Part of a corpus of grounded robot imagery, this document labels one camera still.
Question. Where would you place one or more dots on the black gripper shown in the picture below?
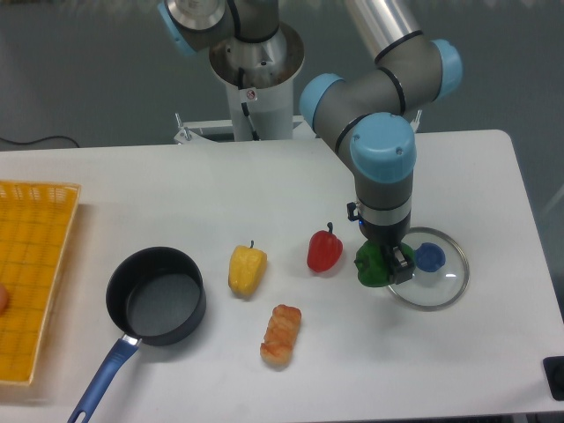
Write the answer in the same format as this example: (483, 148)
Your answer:
(387, 229)

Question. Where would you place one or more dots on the green bell pepper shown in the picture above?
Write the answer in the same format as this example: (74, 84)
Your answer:
(372, 270)

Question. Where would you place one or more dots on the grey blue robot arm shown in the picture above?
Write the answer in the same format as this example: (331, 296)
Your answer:
(363, 121)

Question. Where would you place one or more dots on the glass lid blue knob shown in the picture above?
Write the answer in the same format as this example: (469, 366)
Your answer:
(441, 274)

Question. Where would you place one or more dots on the red bell pepper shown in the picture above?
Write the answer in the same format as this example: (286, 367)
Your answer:
(324, 250)

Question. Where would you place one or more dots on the orange bread roll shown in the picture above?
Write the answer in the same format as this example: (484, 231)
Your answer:
(281, 335)

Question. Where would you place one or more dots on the yellow bell pepper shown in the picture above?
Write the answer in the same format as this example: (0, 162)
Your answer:
(246, 269)

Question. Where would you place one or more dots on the black corner device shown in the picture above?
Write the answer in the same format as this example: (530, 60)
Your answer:
(554, 372)

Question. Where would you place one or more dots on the yellow woven basket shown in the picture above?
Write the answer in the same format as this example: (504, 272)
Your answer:
(36, 222)

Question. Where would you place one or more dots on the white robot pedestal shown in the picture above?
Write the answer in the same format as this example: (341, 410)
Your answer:
(256, 57)

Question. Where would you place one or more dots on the black pot blue handle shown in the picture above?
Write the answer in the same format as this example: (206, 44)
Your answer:
(155, 297)

